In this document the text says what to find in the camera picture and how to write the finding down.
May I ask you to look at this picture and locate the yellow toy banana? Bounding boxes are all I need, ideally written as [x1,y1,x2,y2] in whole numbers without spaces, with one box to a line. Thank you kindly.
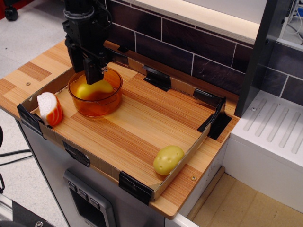
[75,80,114,101]

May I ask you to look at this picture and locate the orange transparent plastic pot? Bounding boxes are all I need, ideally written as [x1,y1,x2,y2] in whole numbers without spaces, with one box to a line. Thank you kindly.
[68,69,123,117]

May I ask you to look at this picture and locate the black cable on floor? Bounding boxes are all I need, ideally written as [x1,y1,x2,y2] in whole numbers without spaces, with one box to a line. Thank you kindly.
[0,149,33,166]

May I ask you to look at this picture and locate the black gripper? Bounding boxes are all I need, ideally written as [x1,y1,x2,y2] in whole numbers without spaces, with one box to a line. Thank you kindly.
[62,10,111,85]

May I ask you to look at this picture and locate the grey toy oven front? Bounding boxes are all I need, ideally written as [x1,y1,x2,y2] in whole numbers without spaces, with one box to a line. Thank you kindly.
[63,170,116,227]

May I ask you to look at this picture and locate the cardboard fence with black tape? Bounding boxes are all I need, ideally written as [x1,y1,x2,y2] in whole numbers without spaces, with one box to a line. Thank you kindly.
[17,44,233,206]

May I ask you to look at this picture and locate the white orange toy sushi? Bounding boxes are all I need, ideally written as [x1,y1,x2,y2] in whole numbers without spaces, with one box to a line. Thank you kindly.
[37,92,63,127]

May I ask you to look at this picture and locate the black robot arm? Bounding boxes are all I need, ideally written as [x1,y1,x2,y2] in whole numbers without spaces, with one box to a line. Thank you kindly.
[62,0,112,85]

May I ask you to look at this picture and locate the yellow toy potato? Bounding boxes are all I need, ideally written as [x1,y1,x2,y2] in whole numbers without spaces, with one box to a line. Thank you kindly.
[153,145,184,175]

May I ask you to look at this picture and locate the white toy sink drainer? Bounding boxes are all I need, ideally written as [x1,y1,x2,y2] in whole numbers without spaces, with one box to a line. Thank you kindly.
[231,91,303,171]

